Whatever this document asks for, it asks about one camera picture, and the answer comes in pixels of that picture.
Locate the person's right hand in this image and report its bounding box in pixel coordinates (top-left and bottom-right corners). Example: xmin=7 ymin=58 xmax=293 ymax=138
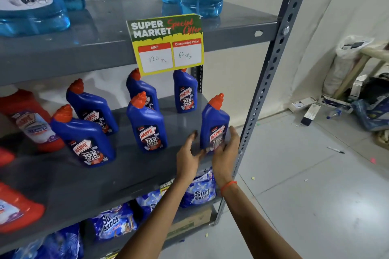
xmin=212 ymin=126 xmax=241 ymax=189

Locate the upright white carton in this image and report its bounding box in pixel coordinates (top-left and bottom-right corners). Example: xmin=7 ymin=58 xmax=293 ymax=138
xmin=349 ymin=74 xmax=368 ymax=99

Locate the group of blue cleaner bottles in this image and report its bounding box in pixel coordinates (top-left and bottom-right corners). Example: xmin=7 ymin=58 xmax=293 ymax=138
xmin=50 ymin=68 xmax=199 ymax=168

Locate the person's right forearm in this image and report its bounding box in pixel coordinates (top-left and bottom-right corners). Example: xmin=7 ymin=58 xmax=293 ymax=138
xmin=220 ymin=184 xmax=303 ymax=259

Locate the brown cardboard box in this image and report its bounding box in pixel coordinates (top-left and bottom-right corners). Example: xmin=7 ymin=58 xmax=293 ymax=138
xmin=166 ymin=207 xmax=213 ymax=240

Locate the person's left forearm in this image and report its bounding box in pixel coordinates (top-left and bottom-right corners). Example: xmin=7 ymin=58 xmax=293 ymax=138
xmin=116 ymin=176 xmax=191 ymax=259

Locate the yellow green price sign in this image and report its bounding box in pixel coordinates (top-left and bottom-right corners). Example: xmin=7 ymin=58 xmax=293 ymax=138
xmin=126 ymin=14 xmax=205 ymax=76

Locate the grey metal shelf rack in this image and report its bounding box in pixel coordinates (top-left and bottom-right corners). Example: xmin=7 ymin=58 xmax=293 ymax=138
xmin=0 ymin=0 xmax=317 ymax=259

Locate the flat blue white carton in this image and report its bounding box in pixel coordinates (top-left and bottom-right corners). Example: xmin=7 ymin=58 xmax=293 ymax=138
xmin=317 ymin=94 xmax=354 ymax=110

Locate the orange thread wristband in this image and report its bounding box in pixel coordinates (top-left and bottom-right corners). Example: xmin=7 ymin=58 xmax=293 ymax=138
xmin=219 ymin=180 xmax=238 ymax=196

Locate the black and white carton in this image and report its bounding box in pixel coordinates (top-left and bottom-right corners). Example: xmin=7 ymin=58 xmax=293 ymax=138
xmin=300 ymin=103 xmax=322 ymax=126

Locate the small yellow price tag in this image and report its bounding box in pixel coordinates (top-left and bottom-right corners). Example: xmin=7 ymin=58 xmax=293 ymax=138
xmin=159 ymin=178 xmax=175 ymax=198

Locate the person's left hand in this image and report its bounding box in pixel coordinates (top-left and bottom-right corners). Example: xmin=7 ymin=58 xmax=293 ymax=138
xmin=176 ymin=131 xmax=208 ymax=182

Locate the blue plastic bag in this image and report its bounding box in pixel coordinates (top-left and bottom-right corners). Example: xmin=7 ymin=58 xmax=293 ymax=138
xmin=352 ymin=95 xmax=389 ymax=132

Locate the wooden stand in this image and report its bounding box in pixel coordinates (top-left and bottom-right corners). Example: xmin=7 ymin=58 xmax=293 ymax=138
xmin=333 ymin=44 xmax=389 ymax=99

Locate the red cleaner bottle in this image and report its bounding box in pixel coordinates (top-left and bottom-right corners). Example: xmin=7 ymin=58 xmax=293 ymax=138
xmin=0 ymin=89 xmax=66 ymax=153
xmin=0 ymin=181 xmax=46 ymax=234
xmin=0 ymin=146 xmax=16 ymax=167

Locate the small white carton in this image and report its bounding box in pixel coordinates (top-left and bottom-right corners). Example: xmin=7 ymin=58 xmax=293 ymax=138
xmin=288 ymin=97 xmax=317 ymax=113

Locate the white plastic sack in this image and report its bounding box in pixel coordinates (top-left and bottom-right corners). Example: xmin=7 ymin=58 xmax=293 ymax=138
xmin=322 ymin=35 xmax=375 ymax=96

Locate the blue red-capped toilet cleaner bottle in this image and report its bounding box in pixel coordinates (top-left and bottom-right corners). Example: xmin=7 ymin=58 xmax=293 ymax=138
xmin=200 ymin=93 xmax=231 ymax=152

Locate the black bag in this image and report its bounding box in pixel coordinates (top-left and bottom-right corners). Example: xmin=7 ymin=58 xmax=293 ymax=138
xmin=360 ymin=73 xmax=389 ymax=105

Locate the blue detergent packet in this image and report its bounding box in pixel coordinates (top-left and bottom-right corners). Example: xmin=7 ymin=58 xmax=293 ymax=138
xmin=136 ymin=188 xmax=163 ymax=218
xmin=12 ymin=223 xmax=84 ymax=259
xmin=179 ymin=167 xmax=217 ymax=208
xmin=91 ymin=204 xmax=138 ymax=240

